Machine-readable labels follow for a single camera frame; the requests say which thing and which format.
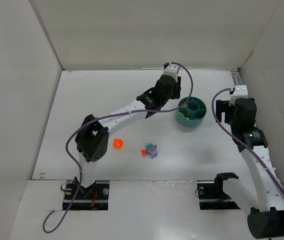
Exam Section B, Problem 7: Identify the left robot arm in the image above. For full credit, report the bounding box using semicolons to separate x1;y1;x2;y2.
75;73;181;163

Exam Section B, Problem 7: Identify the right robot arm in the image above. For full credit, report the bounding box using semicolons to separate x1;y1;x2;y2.
212;97;284;239

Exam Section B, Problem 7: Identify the purple lego figure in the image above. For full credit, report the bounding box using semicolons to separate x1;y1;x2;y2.
145;143;158;158

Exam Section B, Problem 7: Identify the small orange lego piece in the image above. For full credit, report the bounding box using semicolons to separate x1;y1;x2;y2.
141;149;146;157

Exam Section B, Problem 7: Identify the orange round lego piece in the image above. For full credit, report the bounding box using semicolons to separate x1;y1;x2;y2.
113;138;124;149

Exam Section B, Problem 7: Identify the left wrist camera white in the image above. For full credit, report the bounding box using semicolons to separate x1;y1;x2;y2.
163;62;180;82

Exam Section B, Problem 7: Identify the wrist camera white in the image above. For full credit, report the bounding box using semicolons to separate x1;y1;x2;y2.
229;85;248;106
163;62;180;82

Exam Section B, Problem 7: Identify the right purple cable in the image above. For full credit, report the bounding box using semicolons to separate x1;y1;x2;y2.
211;87;284;240

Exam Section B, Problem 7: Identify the purple cable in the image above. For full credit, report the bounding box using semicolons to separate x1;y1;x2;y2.
211;87;284;240
42;61;195;234

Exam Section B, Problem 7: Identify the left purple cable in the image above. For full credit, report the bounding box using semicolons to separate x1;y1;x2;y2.
42;61;195;234

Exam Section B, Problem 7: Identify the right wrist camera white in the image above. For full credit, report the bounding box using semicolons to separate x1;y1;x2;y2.
229;85;248;106

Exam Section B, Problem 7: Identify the aluminium rail right edge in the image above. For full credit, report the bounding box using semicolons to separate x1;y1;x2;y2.
231;70;243;86

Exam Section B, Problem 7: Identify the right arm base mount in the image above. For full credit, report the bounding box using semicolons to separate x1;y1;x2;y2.
195;172;240;210

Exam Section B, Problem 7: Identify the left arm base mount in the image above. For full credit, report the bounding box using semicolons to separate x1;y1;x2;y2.
60;177;110;211

